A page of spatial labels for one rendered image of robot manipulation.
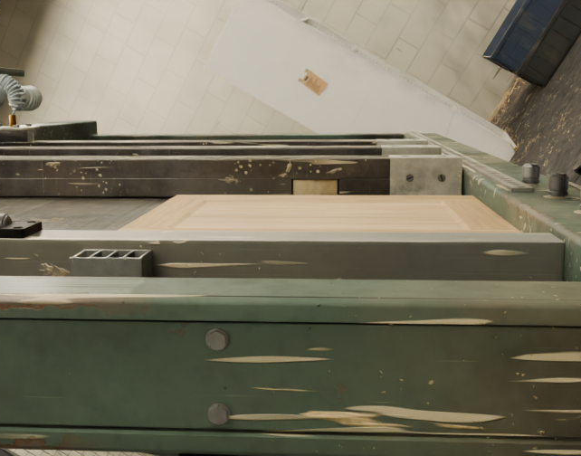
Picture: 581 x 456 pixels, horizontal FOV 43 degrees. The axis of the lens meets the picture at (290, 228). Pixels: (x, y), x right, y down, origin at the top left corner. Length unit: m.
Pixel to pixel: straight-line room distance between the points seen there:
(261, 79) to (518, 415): 4.57
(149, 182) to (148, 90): 5.35
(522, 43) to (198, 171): 4.15
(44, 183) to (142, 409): 0.94
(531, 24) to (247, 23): 1.88
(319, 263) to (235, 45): 4.33
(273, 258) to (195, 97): 5.88
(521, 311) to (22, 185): 1.09
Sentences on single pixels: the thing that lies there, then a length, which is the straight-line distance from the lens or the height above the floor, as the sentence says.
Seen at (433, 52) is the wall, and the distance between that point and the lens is 6.31.
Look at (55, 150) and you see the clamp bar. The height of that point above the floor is 1.64.
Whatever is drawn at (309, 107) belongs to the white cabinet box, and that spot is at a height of 1.31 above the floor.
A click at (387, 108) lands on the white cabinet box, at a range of 4.94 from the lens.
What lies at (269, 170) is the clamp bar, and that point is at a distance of 1.32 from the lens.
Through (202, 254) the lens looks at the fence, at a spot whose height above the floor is 1.20.
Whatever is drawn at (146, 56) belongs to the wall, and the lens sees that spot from 6.67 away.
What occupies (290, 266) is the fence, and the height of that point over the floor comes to 1.11.
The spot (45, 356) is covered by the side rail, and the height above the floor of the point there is 1.24.
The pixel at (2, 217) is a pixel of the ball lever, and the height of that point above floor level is 1.39.
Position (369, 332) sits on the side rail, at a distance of 0.49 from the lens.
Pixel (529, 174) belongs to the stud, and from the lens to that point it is 1.13.
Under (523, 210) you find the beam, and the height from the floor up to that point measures 0.90.
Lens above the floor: 1.15
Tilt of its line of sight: 2 degrees down
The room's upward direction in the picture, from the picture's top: 60 degrees counter-clockwise
